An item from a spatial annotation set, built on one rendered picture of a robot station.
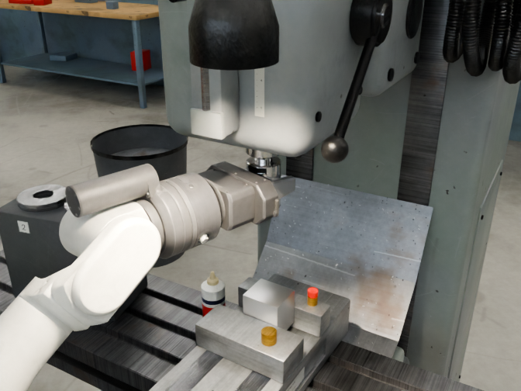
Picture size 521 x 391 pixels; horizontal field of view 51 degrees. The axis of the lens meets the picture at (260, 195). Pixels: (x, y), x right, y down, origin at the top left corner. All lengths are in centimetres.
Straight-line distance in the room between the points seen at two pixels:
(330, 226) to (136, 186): 59
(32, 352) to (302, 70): 38
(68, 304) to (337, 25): 40
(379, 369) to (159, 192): 48
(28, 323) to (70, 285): 6
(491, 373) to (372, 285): 137
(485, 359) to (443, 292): 132
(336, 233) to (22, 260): 59
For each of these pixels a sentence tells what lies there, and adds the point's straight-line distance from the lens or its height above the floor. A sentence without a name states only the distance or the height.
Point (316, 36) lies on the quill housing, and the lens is 58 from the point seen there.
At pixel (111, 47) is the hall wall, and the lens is 679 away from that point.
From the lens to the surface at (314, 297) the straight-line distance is 85.
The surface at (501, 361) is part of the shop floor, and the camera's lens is 249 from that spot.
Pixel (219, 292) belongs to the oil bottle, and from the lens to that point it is 94.
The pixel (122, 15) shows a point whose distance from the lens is 546.
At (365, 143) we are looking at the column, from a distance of 108.
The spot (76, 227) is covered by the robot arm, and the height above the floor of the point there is 125.
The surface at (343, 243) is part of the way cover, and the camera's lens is 112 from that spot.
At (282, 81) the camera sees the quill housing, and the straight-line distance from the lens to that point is 59.
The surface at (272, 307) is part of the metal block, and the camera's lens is 80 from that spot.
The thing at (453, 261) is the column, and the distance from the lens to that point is 113.
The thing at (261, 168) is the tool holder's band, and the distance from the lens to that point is 71.
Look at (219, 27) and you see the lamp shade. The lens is 42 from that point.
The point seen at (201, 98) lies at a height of 138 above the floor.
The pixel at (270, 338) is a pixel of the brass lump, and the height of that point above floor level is 104.
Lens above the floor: 154
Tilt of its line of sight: 25 degrees down
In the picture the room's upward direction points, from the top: straight up
